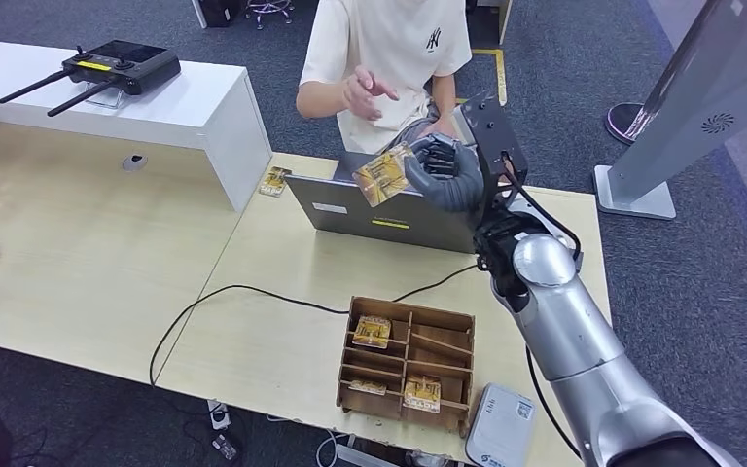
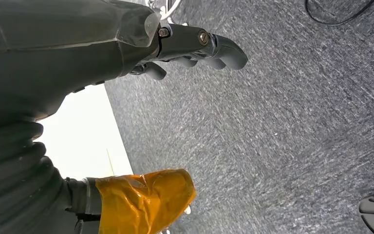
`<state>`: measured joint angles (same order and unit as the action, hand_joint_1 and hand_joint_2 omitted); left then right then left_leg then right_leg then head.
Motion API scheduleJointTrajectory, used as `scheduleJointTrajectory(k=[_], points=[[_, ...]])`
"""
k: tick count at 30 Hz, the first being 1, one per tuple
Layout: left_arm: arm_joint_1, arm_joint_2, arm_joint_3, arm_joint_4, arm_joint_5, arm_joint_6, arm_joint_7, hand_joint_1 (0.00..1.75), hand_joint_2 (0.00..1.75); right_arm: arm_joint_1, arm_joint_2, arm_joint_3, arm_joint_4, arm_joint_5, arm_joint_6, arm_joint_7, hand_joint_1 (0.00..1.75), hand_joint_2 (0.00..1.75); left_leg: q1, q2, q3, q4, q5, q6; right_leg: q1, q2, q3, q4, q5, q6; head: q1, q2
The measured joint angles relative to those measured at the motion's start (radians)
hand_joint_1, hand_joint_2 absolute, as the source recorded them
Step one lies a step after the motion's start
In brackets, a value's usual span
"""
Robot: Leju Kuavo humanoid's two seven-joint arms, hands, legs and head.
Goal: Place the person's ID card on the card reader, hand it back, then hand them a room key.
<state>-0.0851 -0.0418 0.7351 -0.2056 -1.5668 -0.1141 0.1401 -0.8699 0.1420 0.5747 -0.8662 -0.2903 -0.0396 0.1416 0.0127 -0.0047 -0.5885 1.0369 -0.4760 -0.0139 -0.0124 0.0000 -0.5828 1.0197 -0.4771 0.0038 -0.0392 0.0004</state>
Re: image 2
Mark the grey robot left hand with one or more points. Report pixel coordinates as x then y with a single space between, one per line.
51 48

